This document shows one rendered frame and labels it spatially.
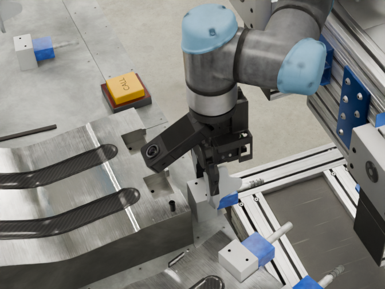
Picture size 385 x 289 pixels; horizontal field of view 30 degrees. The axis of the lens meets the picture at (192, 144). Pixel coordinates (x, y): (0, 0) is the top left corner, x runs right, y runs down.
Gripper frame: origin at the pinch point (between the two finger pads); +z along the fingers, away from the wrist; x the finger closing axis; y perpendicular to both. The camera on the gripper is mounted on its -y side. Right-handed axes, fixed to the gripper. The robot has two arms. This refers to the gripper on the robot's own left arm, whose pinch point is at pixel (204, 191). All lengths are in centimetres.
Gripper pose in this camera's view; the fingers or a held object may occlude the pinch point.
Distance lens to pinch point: 120.8
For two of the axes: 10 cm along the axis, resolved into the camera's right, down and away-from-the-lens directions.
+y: 9.4, -2.8, 1.9
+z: 0.6, 6.9, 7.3
